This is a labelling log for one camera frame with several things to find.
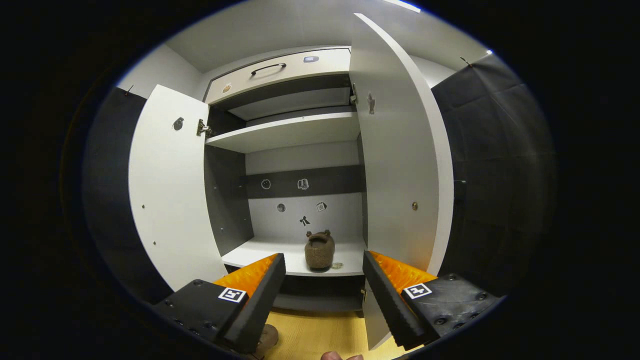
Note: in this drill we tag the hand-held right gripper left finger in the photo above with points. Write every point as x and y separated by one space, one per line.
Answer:
257 305

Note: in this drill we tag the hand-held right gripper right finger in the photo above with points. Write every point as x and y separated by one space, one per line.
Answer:
387 305

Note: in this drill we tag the brown fuzzy shoe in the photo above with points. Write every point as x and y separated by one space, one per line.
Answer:
269 337
320 252

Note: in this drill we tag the white cabinet door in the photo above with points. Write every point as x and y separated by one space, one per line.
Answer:
170 200
400 165

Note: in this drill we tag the metal door hinge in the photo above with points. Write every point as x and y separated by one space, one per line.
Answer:
354 94
203 128

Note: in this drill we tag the white cabinet drawer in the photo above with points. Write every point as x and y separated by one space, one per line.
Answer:
300 70

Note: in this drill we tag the long ceiling light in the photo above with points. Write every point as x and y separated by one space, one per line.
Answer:
405 6

